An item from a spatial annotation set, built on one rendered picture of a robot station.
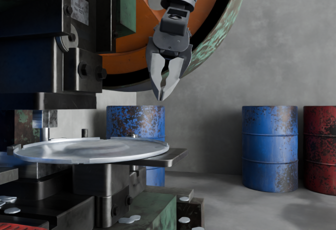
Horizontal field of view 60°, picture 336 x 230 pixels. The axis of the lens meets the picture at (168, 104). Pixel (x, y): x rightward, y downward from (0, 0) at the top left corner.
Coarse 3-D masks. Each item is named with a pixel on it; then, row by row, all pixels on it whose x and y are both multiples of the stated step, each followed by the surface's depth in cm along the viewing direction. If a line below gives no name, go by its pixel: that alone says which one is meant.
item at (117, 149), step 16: (32, 144) 61; (48, 144) 63; (64, 144) 63; (80, 144) 59; (96, 144) 58; (112, 144) 58; (128, 144) 63; (144, 144) 63; (160, 144) 62; (32, 160) 45; (48, 160) 44; (64, 160) 43; (96, 160) 44; (112, 160) 44; (128, 160) 46
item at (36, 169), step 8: (0, 152) 55; (0, 160) 55; (8, 160) 54; (16, 160) 54; (24, 160) 53; (24, 168) 53; (32, 168) 53; (40, 168) 54; (48, 168) 56; (56, 168) 58; (64, 168) 60; (24, 176) 53; (32, 176) 53; (40, 176) 54
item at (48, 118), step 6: (36, 114) 59; (42, 114) 59; (48, 114) 59; (54, 114) 61; (36, 120) 59; (42, 120) 59; (48, 120) 59; (54, 120) 61; (36, 126) 59; (42, 126) 59; (48, 126) 59; (54, 126) 61
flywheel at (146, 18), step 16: (144, 0) 94; (208, 0) 85; (224, 0) 94; (144, 16) 94; (160, 16) 93; (192, 16) 86; (208, 16) 86; (144, 32) 94; (192, 32) 86; (128, 48) 96; (144, 48) 90; (192, 48) 96; (112, 64) 93; (128, 64) 92; (144, 64) 90
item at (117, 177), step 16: (144, 160) 47; (160, 160) 47; (176, 160) 50; (80, 176) 53; (96, 176) 52; (112, 176) 53; (128, 176) 60; (80, 192) 53; (96, 192) 52; (112, 192) 53; (128, 192) 60; (96, 208) 52; (112, 208) 52; (128, 208) 60; (96, 224) 52; (112, 224) 53
